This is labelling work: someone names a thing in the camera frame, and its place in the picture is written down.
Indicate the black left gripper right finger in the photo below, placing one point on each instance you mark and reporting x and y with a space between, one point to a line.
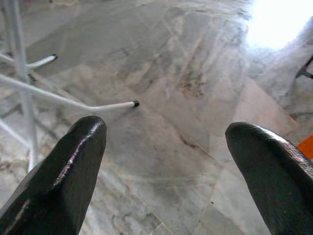
274 176

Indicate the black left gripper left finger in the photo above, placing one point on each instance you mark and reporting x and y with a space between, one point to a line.
61 176

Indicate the orange shirt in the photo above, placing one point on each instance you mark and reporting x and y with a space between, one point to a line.
306 147

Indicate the black metal drying rack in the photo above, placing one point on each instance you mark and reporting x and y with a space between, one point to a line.
302 71

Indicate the light blue folding table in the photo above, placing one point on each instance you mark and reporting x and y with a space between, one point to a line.
22 61

